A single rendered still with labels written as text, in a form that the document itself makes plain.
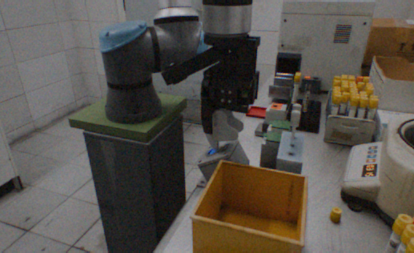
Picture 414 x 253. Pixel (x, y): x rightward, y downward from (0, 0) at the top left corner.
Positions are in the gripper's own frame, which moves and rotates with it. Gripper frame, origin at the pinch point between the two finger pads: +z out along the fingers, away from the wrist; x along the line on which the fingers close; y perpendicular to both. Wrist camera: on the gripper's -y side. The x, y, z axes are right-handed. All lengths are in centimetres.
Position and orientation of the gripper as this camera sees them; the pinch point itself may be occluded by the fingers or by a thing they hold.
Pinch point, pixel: (212, 142)
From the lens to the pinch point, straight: 55.9
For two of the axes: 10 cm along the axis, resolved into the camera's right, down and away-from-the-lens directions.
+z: 0.0, 9.0, 4.4
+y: 9.4, 1.6, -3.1
